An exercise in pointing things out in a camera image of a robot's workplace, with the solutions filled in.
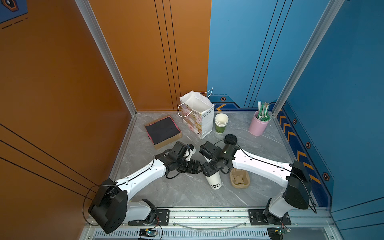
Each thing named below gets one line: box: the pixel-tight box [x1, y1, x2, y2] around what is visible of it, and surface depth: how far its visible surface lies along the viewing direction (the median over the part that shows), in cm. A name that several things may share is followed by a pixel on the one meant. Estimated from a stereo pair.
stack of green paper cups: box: [214, 113, 229, 134], surface depth 102 cm
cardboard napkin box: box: [144, 115, 183, 150], surface depth 107 cm
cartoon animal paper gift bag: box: [177, 87, 215, 140], surface depth 97 cm
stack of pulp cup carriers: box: [229, 168, 251, 189], surface depth 83 cm
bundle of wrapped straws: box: [257, 101, 272, 122], surface depth 97 cm
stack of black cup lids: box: [224, 133, 238, 145], surface depth 102 cm
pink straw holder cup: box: [249, 110, 270, 136], surface depth 103 cm
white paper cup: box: [204, 171, 222, 190], surface depth 79 cm
